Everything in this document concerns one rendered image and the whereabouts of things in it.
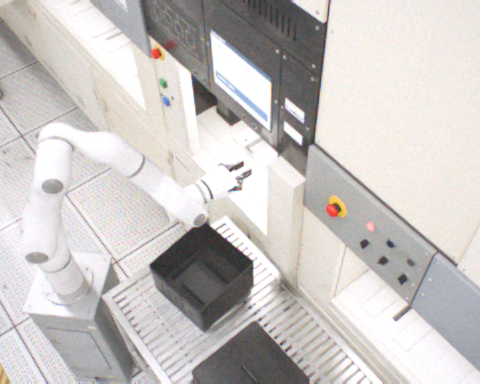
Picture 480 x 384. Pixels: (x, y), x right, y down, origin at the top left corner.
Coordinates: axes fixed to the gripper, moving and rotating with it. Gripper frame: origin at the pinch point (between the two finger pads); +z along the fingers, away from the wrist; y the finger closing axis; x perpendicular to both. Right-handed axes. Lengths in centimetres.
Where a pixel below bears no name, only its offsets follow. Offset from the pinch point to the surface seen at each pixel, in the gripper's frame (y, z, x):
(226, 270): 9.4, -15.7, -42.0
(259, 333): 41, -23, -33
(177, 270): 0, -32, -39
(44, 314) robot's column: -16, -81, -43
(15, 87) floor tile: -233, -33, -119
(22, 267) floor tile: -95, -85, -119
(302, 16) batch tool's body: 22, 4, 75
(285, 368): 56, -23, -33
